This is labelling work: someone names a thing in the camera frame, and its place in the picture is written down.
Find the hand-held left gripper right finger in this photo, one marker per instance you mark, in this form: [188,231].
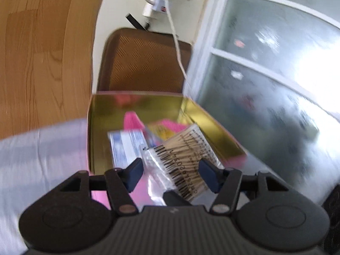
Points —
[207,175]

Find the pink box with gold interior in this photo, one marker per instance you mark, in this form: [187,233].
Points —
[111,111]

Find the white framed frosted glass door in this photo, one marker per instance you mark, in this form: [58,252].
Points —
[265,71]

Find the blue striped bed sheet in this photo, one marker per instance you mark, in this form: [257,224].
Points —
[39,159]

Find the wooden headboard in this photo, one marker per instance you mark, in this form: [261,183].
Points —
[47,53]

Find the clear cotton swab packet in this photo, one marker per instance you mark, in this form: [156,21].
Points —
[180,159]

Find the blue and white packet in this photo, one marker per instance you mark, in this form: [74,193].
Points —
[124,146]

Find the black wall bracket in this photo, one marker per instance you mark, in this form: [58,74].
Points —
[134,21]

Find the yellow packet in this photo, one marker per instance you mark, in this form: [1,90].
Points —
[159,132]

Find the brown mesh chair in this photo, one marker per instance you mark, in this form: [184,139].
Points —
[143,63]

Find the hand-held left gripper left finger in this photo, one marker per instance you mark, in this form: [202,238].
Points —
[135,172]

